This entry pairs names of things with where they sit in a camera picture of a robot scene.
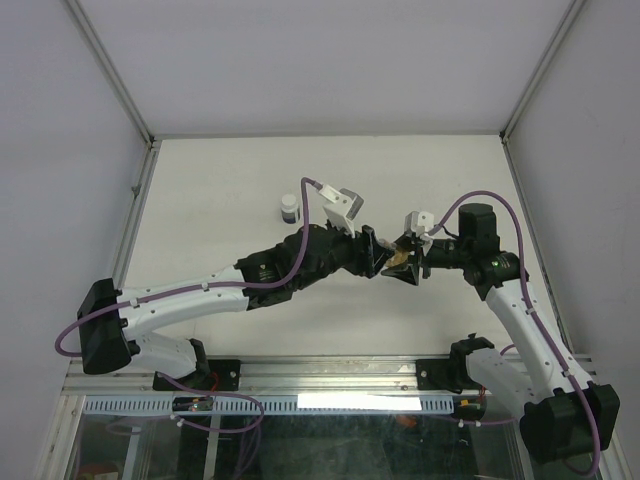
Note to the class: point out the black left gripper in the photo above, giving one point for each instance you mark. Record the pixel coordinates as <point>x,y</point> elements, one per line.
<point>368,256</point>

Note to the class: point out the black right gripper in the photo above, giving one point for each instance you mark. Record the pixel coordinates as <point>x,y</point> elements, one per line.
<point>407,273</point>

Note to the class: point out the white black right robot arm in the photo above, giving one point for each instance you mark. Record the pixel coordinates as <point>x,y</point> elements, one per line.
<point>560,410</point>

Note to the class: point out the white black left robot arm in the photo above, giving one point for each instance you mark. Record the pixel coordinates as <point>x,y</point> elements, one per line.
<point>119,327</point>

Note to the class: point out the white capped dark pill bottle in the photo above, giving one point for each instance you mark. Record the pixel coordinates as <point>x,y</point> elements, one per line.
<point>290,209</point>

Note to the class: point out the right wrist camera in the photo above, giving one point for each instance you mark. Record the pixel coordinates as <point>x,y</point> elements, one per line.
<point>419,224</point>

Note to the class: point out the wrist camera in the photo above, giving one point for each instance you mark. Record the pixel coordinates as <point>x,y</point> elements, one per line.
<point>419,224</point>
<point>341,208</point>

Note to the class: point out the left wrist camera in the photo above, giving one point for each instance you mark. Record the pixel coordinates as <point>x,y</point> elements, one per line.
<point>341,208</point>

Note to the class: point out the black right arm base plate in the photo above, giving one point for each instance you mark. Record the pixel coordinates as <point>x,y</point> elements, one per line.
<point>447,374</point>

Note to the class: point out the grey slotted cable duct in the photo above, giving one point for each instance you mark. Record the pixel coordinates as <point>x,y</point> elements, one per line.
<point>306,403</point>

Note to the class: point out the aluminium mounting rail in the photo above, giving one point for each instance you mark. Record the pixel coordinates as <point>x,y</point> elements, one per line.
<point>272,375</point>

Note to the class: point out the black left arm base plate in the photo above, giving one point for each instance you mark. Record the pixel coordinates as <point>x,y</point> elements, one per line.
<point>220,375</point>

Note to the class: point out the left aluminium frame post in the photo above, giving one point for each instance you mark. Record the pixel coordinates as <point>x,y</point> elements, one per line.
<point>96,47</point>

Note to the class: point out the aluminium frame post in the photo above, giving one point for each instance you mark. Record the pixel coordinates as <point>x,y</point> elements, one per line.
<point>560,34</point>
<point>96,47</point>

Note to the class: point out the right aluminium frame post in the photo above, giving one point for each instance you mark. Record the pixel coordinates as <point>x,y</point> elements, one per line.
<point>560,34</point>

